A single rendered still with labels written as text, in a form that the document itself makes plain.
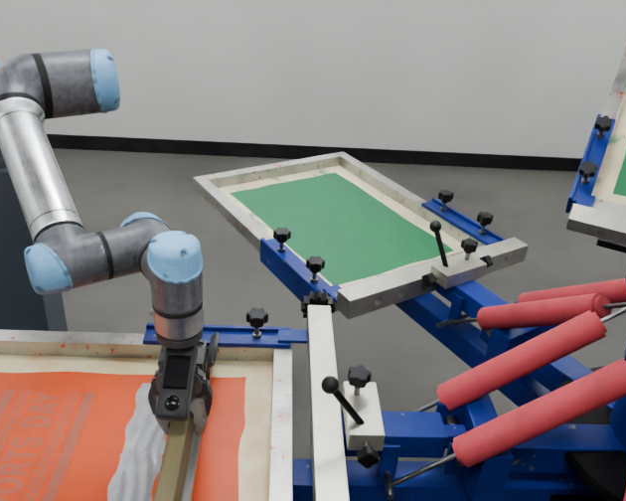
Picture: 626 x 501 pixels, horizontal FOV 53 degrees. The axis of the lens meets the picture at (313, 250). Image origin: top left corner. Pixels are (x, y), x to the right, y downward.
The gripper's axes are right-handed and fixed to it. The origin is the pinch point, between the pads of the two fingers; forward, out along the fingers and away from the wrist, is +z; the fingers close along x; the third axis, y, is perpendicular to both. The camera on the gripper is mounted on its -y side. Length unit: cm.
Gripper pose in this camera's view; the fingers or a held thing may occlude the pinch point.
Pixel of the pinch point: (182, 431)
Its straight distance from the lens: 112.3
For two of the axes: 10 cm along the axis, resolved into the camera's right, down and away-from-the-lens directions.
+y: -0.3, -5.0, 8.7
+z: -0.6, 8.7, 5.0
